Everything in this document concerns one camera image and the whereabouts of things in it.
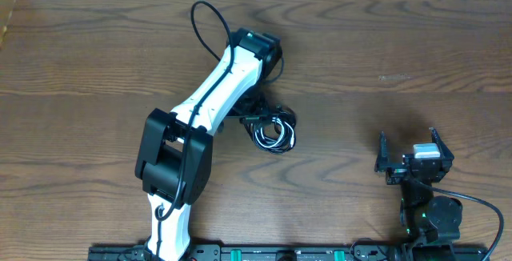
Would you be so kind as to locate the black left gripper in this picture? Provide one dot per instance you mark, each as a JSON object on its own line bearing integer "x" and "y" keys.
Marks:
{"x": 263, "y": 111}

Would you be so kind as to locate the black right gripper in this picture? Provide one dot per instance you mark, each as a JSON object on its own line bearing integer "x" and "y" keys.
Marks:
{"x": 397, "y": 170}

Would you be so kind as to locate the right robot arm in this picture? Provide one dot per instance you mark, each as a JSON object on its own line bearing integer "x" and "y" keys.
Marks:
{"x": 432, "y": 222}

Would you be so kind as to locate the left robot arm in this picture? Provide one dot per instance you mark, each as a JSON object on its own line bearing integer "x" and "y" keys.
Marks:
{"x": 175, "y": 155}

